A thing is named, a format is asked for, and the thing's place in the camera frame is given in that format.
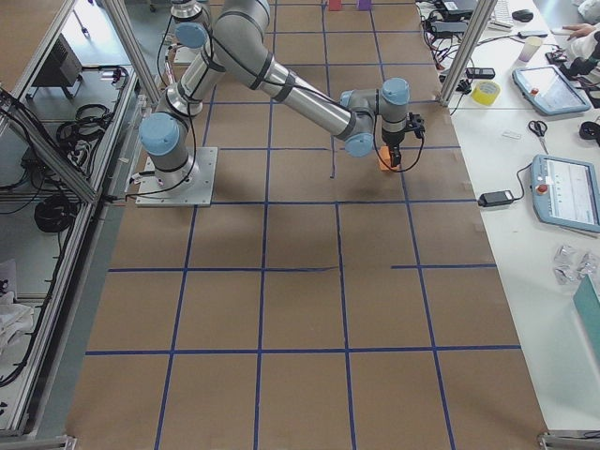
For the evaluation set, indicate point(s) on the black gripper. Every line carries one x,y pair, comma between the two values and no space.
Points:
392,144

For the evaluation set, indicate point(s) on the orange foam cube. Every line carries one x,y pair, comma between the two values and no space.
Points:
386,163

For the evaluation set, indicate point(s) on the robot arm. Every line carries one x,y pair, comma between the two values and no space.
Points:
233,43
192,22

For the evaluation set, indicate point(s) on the yellow tape roll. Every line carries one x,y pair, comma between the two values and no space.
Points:
486,92

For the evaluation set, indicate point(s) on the black power adapter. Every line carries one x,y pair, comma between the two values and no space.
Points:
495,198

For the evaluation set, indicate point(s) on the purple foam cube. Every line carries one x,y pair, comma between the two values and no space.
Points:
364,5

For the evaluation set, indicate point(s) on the red foam cube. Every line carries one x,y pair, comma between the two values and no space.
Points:
334,5

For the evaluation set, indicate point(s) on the teach pendant tablet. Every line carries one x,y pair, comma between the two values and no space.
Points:
565,192
548,90

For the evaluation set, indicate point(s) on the white paper cup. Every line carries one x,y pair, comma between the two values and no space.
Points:
531,45

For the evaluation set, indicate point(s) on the person hand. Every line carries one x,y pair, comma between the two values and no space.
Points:
580,30

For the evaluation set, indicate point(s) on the aluminium frame post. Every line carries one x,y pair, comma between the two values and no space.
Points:
475,29

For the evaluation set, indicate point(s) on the black handled scissors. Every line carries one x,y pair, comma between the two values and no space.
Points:
539,128

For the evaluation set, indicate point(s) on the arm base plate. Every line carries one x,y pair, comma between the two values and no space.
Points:
192,185

